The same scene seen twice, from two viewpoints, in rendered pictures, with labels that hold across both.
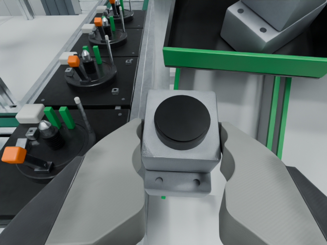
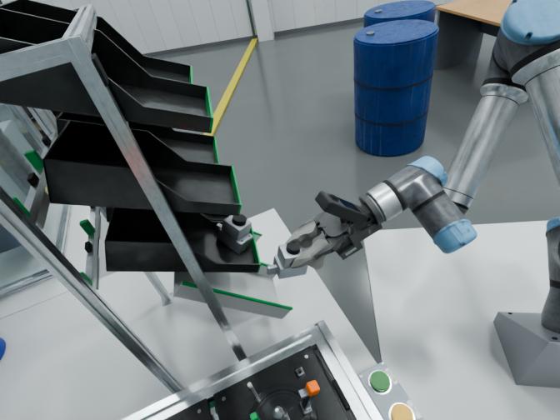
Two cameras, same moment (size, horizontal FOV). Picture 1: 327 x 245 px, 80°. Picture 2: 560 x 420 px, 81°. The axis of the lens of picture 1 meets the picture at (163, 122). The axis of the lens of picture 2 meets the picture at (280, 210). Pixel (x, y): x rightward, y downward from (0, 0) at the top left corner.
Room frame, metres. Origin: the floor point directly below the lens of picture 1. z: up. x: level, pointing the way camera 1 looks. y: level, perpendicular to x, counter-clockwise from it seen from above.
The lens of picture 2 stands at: (0.20, 0.44, 1.71)
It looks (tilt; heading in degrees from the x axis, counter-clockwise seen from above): 41 degrees down; 255
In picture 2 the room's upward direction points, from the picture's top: 13 degrees counter-clockwise
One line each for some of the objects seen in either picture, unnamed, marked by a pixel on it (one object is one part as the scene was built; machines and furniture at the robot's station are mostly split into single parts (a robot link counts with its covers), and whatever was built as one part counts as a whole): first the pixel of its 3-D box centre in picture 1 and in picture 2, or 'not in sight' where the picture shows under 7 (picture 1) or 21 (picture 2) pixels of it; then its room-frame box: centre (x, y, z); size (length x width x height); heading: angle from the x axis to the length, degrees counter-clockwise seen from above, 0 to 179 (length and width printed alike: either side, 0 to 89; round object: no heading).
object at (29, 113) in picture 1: (33, 115); not in sight; (0.33, 0.30, 0.97); 0.05 x 0.05 x 0.04; 0
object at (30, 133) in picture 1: (32, 133); not in sight; (0.25, 0.25, 1.00); 0.02 x 0.01 x 0.02; 0
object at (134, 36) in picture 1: (106, 28); not in sight; (0.73, 0.20, 1.01); 0.24 x 0.24 x 0.13; 0
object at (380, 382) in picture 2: not in sight; (379, 382); (0.01, 0.21, 0.96); 0.04 x 0.04 x 0.02
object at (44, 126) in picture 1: (45, 126); (277, 412); (0.23, 0.20, 1.04); 0.02 x 0.02 x 0.03
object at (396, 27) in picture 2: not in sight; (393, 74); (-1.81, -2.11, 0.48); 1.30 x 0.80 x 0.96; 63
